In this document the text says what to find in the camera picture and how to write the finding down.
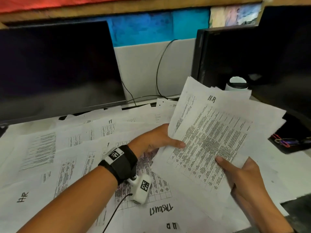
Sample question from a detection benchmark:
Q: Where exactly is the person's right hand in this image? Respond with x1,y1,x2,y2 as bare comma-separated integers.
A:
215,156,275,206

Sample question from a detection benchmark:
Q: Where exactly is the white bottle with black cap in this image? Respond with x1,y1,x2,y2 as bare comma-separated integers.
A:
225,76,249,92

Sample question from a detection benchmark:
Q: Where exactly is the red paper clip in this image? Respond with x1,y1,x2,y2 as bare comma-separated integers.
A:
272,133,291,148

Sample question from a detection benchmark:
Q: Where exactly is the black monitor with thick bezel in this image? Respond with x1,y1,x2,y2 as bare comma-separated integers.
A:
191,24,260,90

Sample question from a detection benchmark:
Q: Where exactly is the person's right forearm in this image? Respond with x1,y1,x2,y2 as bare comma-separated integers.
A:
231,193,295,233

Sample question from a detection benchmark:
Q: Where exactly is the white partition panel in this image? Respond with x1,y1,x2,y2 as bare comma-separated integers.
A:
114,38,197,103

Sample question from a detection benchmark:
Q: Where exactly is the short black monitor cable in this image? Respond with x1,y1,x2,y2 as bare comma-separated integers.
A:
121,80,137,106

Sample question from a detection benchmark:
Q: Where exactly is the blue paper clip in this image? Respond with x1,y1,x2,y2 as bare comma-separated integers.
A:
275,139,300,146

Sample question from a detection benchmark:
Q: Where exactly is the long looping black cable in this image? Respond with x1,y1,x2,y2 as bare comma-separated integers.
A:
155,39,180,100

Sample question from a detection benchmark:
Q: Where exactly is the large dark monitor screen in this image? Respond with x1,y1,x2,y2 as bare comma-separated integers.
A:
249,5,311,120

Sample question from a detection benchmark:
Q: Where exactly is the pastel wall picture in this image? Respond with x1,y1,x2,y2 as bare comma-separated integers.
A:
209,3,262,28

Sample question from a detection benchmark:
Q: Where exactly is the wide black computer monitor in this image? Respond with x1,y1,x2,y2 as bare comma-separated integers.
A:
0,20,127,125

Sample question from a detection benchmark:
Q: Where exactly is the red cloth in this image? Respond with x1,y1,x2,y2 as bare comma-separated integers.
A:
0,0,146,14

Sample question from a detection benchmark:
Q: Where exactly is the wooden shelf board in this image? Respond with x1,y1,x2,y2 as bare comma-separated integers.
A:
0,0,263,23

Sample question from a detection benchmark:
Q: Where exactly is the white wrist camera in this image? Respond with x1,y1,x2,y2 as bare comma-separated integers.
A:
128,173,152,205

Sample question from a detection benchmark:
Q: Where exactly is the pile of printed papers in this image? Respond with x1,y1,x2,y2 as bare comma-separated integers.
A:
0,98,298,233

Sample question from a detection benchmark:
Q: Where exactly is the person's left hand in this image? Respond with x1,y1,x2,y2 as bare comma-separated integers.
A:
128,123,186,159

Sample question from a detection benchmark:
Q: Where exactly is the blue wall poster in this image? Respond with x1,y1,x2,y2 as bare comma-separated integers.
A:
80,8,211,48

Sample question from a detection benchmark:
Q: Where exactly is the sheaf of printed sheets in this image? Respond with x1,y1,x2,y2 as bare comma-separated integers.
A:
150,76,287,217

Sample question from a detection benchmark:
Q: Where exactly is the black wrist band with marker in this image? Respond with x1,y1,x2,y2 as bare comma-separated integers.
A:
98,144,138,185

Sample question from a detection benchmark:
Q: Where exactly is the black desk tray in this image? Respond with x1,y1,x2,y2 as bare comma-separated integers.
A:
268,112,311,155

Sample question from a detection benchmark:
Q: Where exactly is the thin black camera cable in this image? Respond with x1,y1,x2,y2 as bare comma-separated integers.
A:
102,193,133,233

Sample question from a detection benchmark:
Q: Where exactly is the person's left forearm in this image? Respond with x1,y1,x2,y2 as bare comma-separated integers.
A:
17,165,120,233

